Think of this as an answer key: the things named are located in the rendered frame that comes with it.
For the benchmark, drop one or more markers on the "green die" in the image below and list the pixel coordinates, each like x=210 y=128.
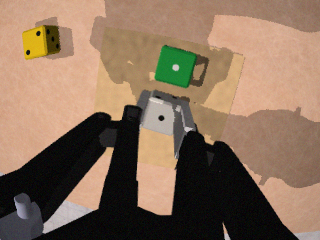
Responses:
x=175 y=66

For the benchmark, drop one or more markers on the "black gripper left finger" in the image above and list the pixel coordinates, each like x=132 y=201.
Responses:
x=36 y=190

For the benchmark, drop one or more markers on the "yellow die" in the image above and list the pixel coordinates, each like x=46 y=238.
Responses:
x=40 y=41

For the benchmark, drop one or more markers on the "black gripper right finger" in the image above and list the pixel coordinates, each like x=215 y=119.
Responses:
x=245 y=211

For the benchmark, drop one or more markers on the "tan flat mat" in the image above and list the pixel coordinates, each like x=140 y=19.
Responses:
x=127 y=65

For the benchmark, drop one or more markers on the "grey die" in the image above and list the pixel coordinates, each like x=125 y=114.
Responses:
x=162 y=113

